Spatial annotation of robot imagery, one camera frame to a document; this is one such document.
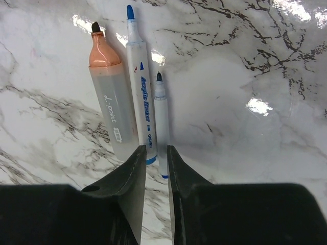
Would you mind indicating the small blue whiteboard marker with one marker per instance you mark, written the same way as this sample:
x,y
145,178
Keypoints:
x,y
162,124

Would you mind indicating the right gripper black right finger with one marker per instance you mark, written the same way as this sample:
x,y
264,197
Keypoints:
x,y
205,213

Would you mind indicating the orange highlighter pen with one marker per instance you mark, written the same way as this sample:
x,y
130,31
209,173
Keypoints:
x,y
108,76

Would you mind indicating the blue acrylic marker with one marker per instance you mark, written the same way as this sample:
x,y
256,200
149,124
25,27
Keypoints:
x,y
141,87

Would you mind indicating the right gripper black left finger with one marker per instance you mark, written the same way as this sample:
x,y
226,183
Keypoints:
x,y
109,211

